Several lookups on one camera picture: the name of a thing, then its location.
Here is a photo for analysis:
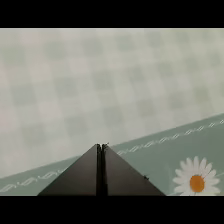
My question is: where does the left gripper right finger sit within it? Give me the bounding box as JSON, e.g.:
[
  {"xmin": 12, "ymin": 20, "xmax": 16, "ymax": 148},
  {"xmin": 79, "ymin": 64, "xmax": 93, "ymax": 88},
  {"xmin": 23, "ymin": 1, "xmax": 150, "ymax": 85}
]
[{"xmin": 101, "ymin": 142, "xmax": 167, "ymax": 197}]

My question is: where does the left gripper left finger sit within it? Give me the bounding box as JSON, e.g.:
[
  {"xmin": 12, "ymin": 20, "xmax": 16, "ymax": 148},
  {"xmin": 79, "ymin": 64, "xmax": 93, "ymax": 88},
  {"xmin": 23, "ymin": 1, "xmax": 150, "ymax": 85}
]
[{"xmin": 37, "ymin": 143, "xmax": 102, "ymax": 197}]

